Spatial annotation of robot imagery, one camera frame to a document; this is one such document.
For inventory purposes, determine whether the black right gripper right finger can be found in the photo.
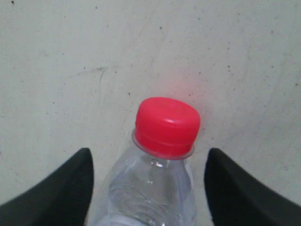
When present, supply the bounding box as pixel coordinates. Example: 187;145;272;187
204;148;301;226

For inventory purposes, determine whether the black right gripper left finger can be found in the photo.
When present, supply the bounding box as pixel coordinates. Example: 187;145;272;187
0;148;94;226

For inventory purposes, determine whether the clear plastic water bottle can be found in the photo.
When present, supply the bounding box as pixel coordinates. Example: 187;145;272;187
88;97;201;226

